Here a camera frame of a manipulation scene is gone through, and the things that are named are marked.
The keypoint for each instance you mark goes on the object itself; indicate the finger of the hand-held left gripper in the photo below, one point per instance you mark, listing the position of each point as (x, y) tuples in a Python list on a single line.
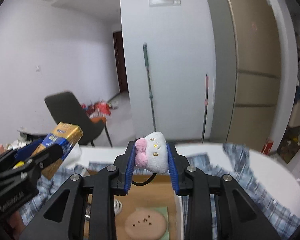
[(48, 155), (27, 151)]

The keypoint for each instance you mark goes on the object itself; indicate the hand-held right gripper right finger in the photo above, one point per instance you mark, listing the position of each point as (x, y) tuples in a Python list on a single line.
[(172, 171)]

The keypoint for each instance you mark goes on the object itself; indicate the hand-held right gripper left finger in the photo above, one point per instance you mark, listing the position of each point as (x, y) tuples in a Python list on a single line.
[(130, 170)]

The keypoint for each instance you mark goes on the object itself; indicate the white plush with pink bow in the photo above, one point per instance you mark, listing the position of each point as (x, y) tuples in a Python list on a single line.
[(156, 155)]

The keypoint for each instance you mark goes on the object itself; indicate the orange blue packet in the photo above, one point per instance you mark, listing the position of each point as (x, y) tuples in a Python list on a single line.
[(65, 136)]

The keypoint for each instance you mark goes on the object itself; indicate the beige powder puff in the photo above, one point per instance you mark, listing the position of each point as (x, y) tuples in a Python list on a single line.
[(146, 223)]

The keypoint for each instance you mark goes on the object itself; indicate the person's left hand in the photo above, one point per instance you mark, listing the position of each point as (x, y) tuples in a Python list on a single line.
[(15, 221)]

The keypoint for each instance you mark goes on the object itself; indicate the black chair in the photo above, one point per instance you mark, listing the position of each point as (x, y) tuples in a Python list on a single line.
[(67, 112)]

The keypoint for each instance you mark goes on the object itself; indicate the blue plaid cloth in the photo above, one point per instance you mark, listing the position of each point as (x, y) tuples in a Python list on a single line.
[(240, 180)]

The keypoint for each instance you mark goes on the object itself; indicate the red bags on floor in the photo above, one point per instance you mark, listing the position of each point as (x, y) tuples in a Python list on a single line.
[(101, 107)]

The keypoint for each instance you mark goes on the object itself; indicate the red cardboard box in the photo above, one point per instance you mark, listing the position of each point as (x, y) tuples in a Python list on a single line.
[(268, 147)]

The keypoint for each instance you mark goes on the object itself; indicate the dark wooden door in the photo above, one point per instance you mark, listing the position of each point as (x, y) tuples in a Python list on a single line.
[(120, 62)]

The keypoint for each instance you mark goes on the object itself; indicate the gold refrigerator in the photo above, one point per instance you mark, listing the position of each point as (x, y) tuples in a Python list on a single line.
[(250, 67)]

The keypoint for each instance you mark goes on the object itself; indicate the beige cabinet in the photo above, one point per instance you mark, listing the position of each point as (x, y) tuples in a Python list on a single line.
[(298, 115)]

